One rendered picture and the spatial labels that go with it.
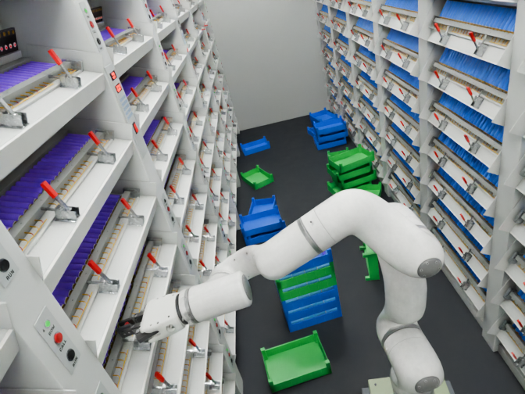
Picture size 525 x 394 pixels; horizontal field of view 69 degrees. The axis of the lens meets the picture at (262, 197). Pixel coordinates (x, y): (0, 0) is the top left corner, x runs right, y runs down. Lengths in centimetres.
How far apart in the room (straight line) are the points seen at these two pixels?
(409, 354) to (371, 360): 94
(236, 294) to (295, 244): 18
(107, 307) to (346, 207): 55
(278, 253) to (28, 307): 46
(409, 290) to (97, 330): 70
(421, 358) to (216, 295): 55
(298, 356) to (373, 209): 139
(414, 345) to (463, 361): 96
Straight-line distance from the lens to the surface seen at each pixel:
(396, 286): 99
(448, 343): 215
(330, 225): 80
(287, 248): 82
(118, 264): 102
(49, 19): 119
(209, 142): 269
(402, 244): 84
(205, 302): 90
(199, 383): 146
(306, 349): 212
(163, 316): 95
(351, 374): 203
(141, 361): 105
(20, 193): 93
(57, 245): 79
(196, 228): 178
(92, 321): 90
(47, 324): 71
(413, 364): 113
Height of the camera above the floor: 169
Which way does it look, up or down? 30 degrees down
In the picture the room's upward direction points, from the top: 15 degrees counter-clockwise
